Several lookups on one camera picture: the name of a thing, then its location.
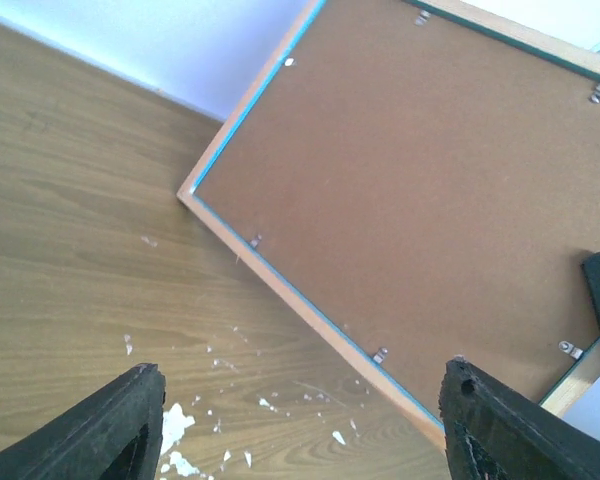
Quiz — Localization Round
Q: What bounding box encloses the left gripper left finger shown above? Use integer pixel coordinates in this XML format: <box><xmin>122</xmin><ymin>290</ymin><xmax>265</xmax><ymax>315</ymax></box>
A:
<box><xmin>0</xmin><ymin>363</ymin><xmax>166</xmax><ymax>479</ymax></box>

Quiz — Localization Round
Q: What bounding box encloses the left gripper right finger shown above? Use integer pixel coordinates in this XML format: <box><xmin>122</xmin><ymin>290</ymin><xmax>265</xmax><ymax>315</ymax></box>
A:
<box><xmin>439</xmin><ymin>357</ymin><xmax>600</xmax><ymax>480</ymax></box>

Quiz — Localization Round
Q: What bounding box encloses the blue wooden picture frame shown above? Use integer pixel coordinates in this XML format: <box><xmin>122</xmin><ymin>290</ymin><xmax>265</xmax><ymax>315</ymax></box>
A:
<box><xmin>178</xmin><ymin>1</ymin><xmax>600</xmax><ymax>446</ymax></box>

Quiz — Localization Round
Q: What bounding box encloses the white debris pile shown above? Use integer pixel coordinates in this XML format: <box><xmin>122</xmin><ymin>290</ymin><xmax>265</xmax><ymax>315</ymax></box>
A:
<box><xmin>160</xmin><ymin>403</ymin><xmax>201</xmax><ymax>478</ymax></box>

